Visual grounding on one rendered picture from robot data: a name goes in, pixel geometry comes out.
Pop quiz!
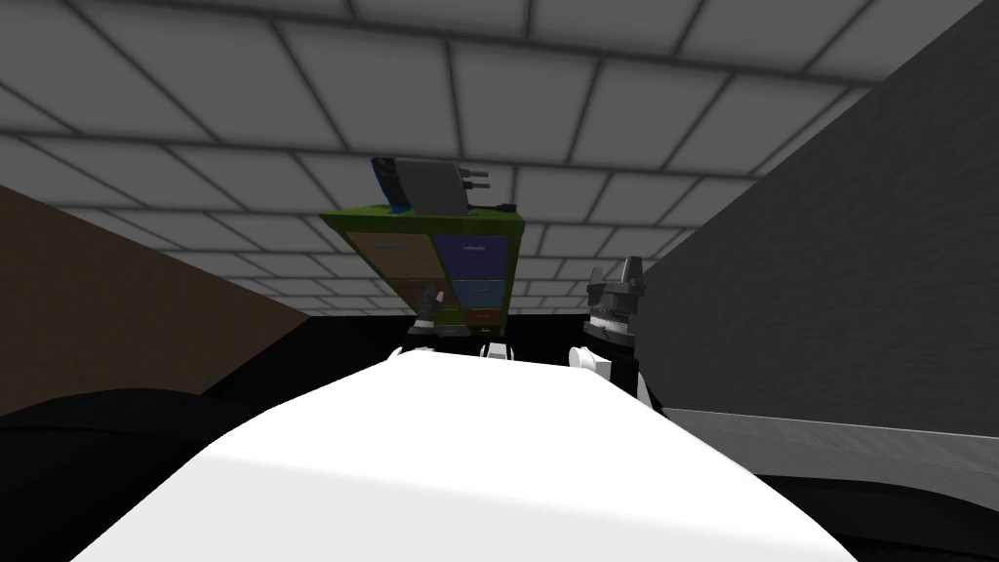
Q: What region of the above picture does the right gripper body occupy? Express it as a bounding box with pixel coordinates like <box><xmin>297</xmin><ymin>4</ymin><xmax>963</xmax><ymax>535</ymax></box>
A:
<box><xmin>584</xmin><ymin>280</ymin><xmax>649</xmax><ymax>318</ymax></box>

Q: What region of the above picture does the green cupboard with coloured drawers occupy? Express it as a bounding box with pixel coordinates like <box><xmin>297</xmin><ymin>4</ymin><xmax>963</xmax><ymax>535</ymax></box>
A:
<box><xmin>319</xmin><ymin>155</ymin><xmax>527</xmax><ymax>340</ymax></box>

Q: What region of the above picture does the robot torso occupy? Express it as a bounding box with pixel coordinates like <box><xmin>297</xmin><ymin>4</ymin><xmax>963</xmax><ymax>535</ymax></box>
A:
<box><xmin>69</xmin><ymin>341</ymin><xmax>859</xmax><ymax>562</ymax></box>

